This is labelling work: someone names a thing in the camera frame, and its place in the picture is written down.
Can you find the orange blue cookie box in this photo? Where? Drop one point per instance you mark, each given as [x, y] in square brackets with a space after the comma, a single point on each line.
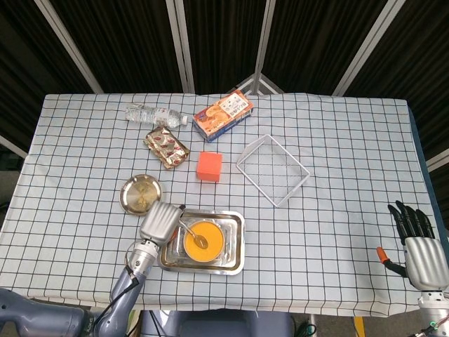
[224, 112]

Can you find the yellow powder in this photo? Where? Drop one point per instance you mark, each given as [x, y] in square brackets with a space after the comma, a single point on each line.
[214, 245]

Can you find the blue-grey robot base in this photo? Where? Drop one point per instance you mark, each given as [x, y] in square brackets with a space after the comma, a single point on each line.
[217, 324]

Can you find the gold foil snack packet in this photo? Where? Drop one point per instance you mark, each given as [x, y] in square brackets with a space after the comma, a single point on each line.
[166, 147]

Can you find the round gold metal plate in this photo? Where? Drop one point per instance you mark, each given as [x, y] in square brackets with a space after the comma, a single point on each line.
[138, 193]

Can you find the rectangular stainless steel tray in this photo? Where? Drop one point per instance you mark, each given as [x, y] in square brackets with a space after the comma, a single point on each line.
[196, 268]

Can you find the clear plastic water bottle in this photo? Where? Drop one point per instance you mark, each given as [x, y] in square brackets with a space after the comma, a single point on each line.
[154, 116]

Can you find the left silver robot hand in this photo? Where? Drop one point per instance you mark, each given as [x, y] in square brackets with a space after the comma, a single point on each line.
[159, 223]

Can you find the beige round bowl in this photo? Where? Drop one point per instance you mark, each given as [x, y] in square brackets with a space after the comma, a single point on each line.
[204, 220]

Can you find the black white-framed partition screen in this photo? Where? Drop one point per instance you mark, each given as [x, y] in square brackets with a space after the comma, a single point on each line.
[122, 42]

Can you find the white black checkered tablecloth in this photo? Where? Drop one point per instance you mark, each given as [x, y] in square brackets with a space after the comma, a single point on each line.
[315, 245]

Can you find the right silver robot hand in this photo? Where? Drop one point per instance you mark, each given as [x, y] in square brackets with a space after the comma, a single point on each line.
[424, 259]

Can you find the orange foam cube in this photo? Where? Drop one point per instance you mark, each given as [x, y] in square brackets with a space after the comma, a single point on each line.
[209, 168]

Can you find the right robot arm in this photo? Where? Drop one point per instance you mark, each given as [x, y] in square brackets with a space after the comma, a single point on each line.
[435, 312]

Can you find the yellow strip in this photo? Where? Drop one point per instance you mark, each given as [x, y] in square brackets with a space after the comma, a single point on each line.
[358, 326]

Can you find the white triangular screen foot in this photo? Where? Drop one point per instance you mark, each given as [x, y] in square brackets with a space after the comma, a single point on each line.
[260, 86]

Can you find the small metal spoon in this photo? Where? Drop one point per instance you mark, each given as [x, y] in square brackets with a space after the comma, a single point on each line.
[202, 242]

